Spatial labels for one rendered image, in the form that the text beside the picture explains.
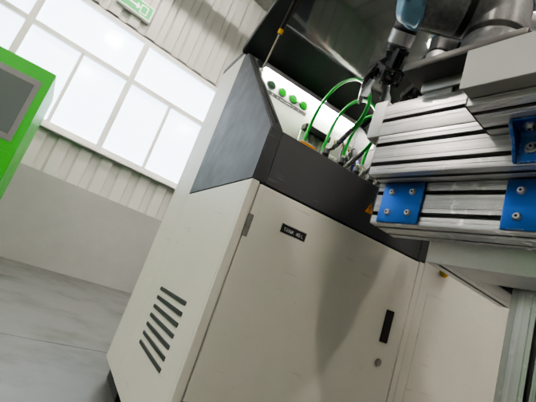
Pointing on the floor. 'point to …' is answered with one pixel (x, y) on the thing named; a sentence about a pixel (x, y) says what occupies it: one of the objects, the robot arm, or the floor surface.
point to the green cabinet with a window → (20, 108)
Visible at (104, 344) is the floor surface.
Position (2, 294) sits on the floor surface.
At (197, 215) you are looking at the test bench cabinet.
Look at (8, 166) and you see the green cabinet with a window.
